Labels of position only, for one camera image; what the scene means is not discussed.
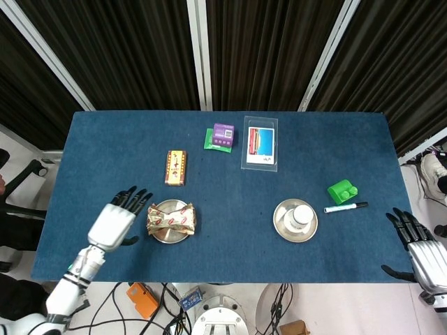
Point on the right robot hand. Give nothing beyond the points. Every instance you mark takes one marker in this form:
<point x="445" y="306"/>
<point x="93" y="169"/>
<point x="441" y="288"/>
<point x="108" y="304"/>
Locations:
<point x="431" y="265"/>

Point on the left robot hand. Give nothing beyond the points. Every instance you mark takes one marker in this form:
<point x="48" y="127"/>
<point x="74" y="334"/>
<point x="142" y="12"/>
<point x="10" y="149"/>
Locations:
<point x="111" y="225"/>

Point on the snack wrapper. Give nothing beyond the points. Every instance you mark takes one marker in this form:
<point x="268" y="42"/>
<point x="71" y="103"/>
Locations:
<point x="171" y="220"/>

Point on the white paper cup blue band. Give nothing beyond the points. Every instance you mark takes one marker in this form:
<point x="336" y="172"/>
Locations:
<point x="298" y="218"/>

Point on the round white robot base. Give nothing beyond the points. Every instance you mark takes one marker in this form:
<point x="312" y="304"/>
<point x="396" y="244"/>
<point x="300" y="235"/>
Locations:
<point x="220" y="317"/>

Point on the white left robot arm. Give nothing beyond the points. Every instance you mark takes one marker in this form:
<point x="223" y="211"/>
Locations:
<point x="63" y="296"/>

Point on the round stainless steel plate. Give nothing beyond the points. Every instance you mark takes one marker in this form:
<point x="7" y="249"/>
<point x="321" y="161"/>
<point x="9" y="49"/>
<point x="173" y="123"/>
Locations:
<point x="279" y="220"/>
<point x="171" y="238"/>

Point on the orange box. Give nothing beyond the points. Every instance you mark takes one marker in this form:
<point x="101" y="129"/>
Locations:
<point x="143" y="300"/>

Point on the red yellow cardboard box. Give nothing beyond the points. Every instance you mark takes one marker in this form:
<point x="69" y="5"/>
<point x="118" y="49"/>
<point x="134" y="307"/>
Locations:
<point x="175" y="168"/>

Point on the white sneaker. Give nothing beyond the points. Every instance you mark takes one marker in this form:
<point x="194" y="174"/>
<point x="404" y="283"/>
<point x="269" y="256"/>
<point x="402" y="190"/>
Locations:
<point x="431" y="174"/>

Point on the black office chair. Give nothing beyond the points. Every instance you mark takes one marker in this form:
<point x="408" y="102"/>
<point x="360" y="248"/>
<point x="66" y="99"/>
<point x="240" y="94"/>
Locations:
<point x="29" y="171"/>

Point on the white green marker pen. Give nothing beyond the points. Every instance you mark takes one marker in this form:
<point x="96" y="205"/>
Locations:
<point x="342" y="208"/>

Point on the blue white small carton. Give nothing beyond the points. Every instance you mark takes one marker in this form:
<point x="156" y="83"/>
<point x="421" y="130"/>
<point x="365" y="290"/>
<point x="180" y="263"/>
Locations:
<point x="192" y="299"/>

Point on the green plastic case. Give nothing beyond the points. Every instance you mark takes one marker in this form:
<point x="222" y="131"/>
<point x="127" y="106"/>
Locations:
<point x="340" y="192"/>

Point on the green flat packet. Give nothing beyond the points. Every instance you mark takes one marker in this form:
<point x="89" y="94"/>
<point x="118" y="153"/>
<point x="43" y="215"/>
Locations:
<point x="208" y="141"/>

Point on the blue table cloth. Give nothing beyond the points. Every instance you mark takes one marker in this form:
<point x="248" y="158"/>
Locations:
<point x="237" y="251"/>

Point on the small purple box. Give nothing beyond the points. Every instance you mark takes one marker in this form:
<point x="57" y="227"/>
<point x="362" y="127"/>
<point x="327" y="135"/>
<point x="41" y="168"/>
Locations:
<point x="223" y="134"/>

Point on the dark pleated curtain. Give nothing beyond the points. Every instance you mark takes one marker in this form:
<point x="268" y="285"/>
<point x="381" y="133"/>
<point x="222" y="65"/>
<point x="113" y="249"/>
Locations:
<point x="265" y="52"/>
<point x="122" y="52"/>
<point x="401" y="63"/>
<point x="24" y="104"/>

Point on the brown cardboard box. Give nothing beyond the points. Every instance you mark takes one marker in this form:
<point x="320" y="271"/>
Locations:
<point x="295" y="328"/>

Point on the photo postcard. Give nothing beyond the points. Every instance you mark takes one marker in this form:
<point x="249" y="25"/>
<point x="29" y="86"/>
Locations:
<point x="261" y="144"/>

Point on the white frame post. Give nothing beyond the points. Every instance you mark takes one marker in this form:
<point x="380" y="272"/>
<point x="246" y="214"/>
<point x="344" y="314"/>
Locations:
<point x="200" y="56"/>
<point x="45" y="52"/>
<point x="331" y="52"/>

